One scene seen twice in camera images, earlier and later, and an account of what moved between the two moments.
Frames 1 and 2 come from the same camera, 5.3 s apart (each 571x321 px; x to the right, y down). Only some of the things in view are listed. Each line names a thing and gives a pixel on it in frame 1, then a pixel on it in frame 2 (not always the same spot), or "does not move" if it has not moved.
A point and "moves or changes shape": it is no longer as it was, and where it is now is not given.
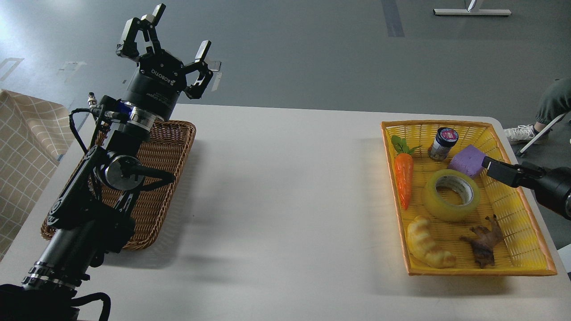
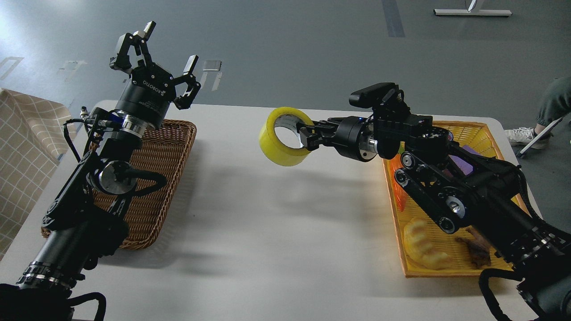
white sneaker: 521,133 does not move
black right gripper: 553,191 → 353,136
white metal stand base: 478,12 does not move
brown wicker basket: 169,147 does not move
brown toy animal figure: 485,240 does not move
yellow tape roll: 438,208 moves or changes shape
